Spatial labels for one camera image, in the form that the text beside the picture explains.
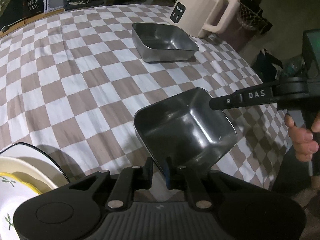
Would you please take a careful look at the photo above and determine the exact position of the small square steel tray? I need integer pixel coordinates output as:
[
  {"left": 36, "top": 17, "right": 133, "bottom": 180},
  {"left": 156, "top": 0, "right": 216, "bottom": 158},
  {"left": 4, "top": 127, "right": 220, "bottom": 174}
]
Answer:
[{"left": 133, "top": 88, "right": 237, "bottom": 174}]

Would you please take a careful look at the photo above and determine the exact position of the rectangular stainless steel tray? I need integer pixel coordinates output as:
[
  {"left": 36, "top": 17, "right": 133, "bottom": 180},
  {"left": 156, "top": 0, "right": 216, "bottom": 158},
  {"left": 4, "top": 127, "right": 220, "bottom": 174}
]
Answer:
[{"left": 132, "top": 23, "right": 199, "bottom": 63}]

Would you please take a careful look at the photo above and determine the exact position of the cream ceramic handled bowl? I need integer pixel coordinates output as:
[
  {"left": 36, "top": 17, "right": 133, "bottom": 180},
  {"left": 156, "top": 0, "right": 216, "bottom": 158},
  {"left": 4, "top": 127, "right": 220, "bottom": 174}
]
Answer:
[{"left": 1, "top": 157, "right": 58, "bottom": 193}]

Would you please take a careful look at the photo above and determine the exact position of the person's right hand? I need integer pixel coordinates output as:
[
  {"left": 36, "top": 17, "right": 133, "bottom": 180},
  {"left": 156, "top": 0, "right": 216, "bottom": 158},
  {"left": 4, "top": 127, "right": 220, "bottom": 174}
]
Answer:
[{"left": 284, "top": 113, "right": 320, "bottom": 162}]

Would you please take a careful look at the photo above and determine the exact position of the beige electric kettle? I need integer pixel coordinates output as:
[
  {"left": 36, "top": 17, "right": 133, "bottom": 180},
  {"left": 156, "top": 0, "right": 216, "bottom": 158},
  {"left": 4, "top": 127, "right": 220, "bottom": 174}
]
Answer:
[{"left": 169, "top": 0, "right": 240, "bottom": 38}]

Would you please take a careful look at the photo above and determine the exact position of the white ginkgo leaf square plate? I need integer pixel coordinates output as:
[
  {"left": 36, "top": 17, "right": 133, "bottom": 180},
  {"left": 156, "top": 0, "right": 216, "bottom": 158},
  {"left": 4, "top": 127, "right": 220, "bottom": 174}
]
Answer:
[{"left": 1, "top": 142, "right": 71, "bottom": 187}]

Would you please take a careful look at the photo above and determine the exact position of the checkered brown white tablecloth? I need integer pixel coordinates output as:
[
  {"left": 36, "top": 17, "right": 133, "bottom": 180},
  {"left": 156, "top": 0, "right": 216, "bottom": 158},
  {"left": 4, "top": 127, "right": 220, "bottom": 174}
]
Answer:
[{"left": 0, "top": 4, "right": 293, "bottom": 190}]

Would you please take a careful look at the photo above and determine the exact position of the lemon pattern ceramic bowl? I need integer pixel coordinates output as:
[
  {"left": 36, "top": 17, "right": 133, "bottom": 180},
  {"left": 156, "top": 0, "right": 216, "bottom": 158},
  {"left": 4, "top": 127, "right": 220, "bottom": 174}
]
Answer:
[{"left": 0, "top": 172, "right": 42, "bottom": 240}]

